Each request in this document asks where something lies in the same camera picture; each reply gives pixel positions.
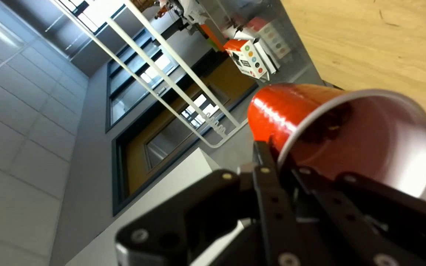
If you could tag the orange plastic cup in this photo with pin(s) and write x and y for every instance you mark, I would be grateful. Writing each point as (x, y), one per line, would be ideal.
(281, 113)

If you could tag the dark framed interior window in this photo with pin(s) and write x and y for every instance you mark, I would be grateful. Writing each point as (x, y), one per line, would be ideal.
(133, 163)

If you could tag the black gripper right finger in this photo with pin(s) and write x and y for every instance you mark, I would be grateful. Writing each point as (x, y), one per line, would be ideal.
(370, 216)

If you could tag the white box with pink top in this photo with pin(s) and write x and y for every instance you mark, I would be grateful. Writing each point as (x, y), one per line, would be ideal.
(272, 34)

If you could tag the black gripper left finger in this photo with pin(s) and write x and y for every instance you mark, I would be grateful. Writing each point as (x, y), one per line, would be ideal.
(272, 207)

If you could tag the stainless steel sink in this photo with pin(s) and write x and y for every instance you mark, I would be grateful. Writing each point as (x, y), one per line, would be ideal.
(296, 30)

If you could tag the white carton with coloured dots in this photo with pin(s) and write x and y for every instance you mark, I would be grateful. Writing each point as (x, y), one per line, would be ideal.
(247, 56)

